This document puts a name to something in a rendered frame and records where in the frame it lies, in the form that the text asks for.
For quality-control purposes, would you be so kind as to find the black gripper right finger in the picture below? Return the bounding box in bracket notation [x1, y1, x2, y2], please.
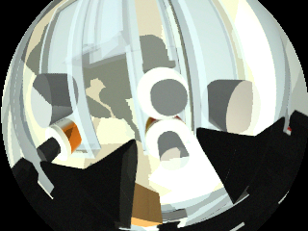
[196, 116, 285, 204]

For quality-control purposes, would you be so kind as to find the orange-yellow wooden block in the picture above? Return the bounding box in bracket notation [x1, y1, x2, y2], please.
[131, 182, 163, 227]

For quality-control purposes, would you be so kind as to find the orange jar with black cap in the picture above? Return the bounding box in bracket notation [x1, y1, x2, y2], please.
[38, 116, 82, 162]

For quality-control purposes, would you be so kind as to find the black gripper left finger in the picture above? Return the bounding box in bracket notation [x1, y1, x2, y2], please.
[39, 140, 139, 228]

